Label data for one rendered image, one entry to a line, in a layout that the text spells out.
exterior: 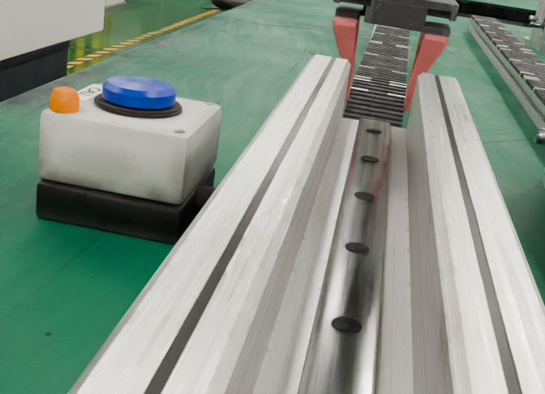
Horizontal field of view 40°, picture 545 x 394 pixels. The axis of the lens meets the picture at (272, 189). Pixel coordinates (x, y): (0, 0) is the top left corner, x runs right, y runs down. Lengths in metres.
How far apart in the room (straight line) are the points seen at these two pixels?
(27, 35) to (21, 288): 0.51
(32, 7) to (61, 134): 0.44
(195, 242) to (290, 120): 0.15
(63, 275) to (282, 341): 0.15
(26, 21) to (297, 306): 0.61
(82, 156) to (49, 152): 0.02
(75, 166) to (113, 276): 0.07
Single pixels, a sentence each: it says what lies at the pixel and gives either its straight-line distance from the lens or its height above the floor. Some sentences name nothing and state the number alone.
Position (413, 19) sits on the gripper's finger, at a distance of 0.64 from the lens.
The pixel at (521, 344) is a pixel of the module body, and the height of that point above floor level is 0.86.
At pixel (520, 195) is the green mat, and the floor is 0.78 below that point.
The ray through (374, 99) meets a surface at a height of 0.81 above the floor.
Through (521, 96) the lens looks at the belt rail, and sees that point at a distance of 0.95.
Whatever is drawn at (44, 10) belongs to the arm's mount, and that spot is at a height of 0.82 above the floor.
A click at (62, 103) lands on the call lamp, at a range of 0.40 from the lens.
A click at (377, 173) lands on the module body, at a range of 0.38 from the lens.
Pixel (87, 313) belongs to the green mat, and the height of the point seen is 0.78.
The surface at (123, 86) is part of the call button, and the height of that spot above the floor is 0.85.
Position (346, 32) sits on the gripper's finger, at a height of 0.87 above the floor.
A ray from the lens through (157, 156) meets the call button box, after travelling 0.39.
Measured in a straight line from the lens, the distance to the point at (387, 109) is 0.67.
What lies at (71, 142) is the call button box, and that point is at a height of 0.83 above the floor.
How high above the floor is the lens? 0.95
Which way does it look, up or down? 20 degrees down
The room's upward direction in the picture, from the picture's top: 9 degrees clockwise
